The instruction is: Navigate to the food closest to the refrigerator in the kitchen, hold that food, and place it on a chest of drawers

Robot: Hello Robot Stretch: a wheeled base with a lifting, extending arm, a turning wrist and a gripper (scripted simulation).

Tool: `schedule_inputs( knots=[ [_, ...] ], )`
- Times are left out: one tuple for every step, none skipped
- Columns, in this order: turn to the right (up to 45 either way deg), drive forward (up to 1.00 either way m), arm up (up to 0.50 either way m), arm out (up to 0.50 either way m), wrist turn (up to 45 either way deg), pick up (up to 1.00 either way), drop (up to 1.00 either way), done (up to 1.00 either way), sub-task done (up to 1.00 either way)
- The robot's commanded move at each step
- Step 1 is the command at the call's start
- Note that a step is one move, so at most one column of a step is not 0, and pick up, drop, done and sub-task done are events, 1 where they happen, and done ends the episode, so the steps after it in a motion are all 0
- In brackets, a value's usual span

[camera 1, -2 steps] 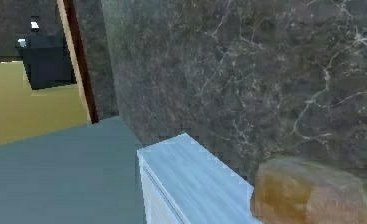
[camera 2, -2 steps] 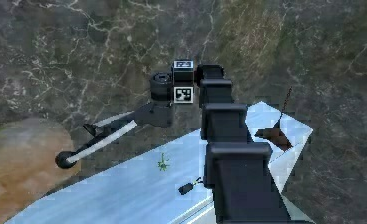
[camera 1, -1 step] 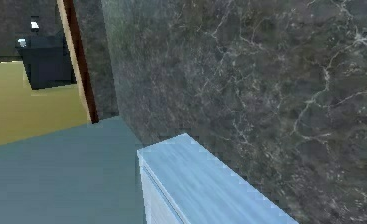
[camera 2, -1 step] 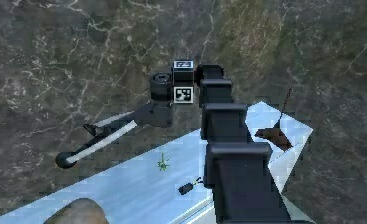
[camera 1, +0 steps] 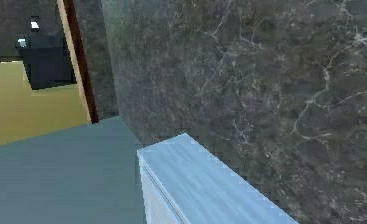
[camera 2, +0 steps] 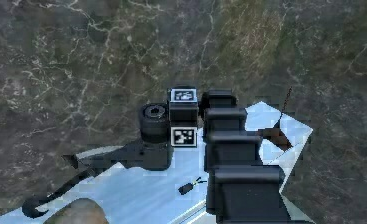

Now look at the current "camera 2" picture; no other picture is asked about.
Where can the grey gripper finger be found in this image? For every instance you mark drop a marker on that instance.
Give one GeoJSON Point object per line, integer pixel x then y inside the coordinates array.
{"type": "Point", "coordinates": [57, 194]}

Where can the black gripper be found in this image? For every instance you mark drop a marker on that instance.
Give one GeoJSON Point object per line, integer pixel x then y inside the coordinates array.
{"type": "Point", "coordinates": [154, 126]}

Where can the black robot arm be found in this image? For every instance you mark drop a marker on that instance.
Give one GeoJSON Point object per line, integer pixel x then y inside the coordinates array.
{"type": "Point", "coordinates": [244, 200]}

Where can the grey brown round lump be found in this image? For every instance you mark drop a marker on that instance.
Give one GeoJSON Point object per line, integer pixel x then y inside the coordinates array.
{"type": "Point", "coordinates": [77, 213]}

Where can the pale blue flat slab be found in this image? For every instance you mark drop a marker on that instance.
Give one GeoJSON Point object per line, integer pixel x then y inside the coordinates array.
{"type": "Point", "coordinates": [141, 196]}

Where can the small black tag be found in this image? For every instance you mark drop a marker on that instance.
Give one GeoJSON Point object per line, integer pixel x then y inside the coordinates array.
{"type": "Point", "coordinates": [186, 188]}

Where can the dark brown flat piece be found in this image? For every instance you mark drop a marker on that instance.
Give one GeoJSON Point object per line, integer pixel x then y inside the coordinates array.
{"type": "Point", "coordinates": [277, 137]}

